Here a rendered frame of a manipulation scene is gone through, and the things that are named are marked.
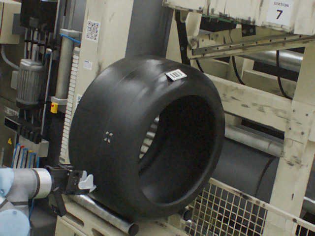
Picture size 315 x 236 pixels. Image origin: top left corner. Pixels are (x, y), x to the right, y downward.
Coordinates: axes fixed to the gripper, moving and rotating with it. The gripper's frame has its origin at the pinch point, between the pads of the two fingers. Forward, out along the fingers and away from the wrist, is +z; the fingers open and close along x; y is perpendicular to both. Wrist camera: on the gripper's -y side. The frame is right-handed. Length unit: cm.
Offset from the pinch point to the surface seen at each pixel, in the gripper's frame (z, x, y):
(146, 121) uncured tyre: 4.4, -12.0, 27.0
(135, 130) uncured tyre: 1.1, -11.6, 23.6
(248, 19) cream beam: 36, -17, 67
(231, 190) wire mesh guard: 59, -15, 3
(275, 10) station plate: 35, -27, 72
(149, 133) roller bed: 57, 33, 11
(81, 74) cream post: 14, 36, 32
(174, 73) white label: 14.3, -9.8, 43.2
